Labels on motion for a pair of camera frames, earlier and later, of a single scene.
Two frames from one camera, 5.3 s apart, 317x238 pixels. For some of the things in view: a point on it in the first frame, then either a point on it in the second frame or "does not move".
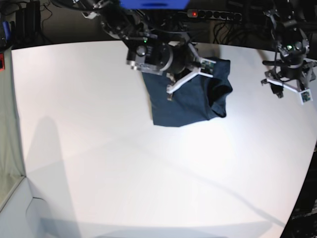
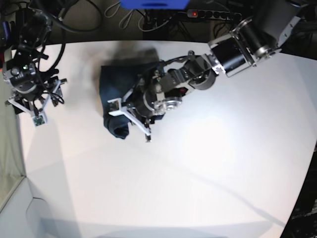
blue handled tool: [7, 29] does not move
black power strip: [214, 14] does not move
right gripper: [295, 78] → [139, 104]
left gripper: [184, 60] → [35, 102]
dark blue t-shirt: [202, 100] → [116, 81]
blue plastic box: [154, 4] does not move
